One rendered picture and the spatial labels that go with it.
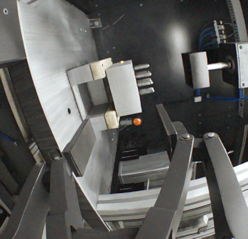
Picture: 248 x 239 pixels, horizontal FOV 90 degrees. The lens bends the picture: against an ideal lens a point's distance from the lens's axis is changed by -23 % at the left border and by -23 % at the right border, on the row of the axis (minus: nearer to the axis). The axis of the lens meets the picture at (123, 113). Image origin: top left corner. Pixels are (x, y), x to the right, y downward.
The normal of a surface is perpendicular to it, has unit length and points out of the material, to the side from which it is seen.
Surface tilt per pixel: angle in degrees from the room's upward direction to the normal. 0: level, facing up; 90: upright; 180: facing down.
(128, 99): 90
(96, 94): 90
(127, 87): 90
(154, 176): 90
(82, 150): 0
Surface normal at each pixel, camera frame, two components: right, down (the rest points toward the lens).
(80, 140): 0.97, -0.20
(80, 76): -0.05, 0.38
